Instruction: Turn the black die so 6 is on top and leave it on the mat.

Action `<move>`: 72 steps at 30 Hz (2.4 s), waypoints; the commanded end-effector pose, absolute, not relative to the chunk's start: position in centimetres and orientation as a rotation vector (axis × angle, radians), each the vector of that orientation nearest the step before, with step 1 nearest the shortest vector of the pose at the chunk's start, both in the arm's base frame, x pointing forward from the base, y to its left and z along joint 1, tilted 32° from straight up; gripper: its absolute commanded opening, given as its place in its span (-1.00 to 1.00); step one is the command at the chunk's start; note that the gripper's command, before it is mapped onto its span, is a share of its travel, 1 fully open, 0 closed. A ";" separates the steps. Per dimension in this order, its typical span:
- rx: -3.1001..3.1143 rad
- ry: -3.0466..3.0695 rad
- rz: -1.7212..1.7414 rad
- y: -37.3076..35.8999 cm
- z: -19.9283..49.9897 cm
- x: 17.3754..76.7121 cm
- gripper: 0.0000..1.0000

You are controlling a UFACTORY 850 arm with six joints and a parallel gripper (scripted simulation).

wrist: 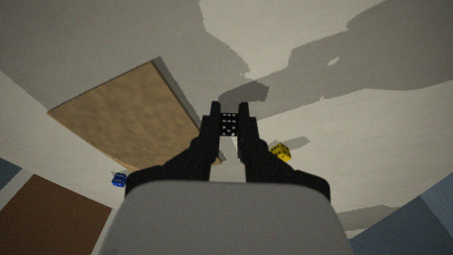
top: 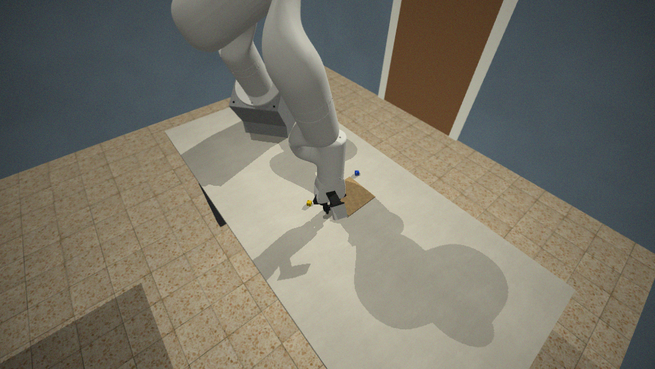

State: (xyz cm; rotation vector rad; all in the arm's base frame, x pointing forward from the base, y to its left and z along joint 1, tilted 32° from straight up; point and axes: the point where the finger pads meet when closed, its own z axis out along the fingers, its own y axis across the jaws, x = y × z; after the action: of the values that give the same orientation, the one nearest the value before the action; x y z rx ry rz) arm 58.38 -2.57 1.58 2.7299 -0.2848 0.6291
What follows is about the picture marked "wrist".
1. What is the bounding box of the blue die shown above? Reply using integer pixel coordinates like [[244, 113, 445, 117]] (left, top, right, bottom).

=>
[[111, 173, 127, 188]]

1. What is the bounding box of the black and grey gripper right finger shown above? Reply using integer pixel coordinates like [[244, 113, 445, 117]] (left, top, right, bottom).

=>
[[237, 102, 331, 203]]

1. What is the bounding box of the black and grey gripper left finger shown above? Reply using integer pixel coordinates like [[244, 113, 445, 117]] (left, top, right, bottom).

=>
[[124, 101, 220, 198]]

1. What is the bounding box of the black die with white pips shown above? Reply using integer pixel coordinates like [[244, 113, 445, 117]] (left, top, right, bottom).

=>
[[220, 113, 238, 136]]

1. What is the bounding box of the yellow die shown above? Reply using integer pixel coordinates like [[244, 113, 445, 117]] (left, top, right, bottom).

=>
[[270, 143, 291, 162]]

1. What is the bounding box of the tan square mat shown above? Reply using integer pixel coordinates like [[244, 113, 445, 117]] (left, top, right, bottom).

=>
[[46, 60, 200, 172]]

